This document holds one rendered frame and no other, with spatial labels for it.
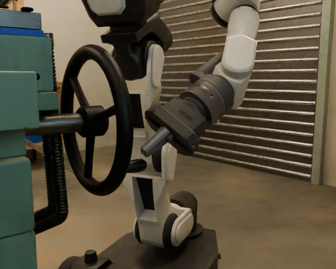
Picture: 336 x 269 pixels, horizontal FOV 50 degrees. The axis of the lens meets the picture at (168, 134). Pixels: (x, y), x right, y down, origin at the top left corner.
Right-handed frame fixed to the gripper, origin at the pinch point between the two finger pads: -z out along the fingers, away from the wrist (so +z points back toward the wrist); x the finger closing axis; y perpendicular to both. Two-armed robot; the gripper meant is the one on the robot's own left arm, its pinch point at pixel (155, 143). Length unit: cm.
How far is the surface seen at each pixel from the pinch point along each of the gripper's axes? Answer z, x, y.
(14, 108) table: -19.5, 0.7, 26.6
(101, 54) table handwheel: 0.5, 13.8, 12.2
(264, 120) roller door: 188, 45, -211
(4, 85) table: -19.1, 2.1, 28.5
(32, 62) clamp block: -9.3, 19.2, 13.0
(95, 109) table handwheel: -3.7, 12.4, 1.9
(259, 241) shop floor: 60, -21, -140
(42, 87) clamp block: -10.2, 16.6, 9.6
